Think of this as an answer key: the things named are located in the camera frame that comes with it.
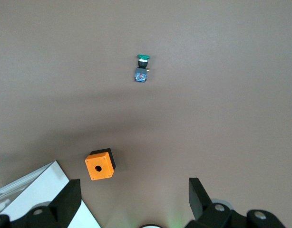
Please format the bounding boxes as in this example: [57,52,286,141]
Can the white drawer cabinet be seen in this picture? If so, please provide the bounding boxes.
[0,160,102,228]

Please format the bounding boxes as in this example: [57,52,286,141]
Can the green mushroom push button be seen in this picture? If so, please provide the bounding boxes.
[133,54,151,83]

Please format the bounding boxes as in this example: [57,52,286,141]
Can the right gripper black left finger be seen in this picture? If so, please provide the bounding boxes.
[0,179,82,228]

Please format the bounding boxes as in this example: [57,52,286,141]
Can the orange button box with hole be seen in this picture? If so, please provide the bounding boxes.
[85,148,117,181]

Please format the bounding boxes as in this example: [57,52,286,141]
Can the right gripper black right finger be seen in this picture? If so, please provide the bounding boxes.
[185,177,289,228]

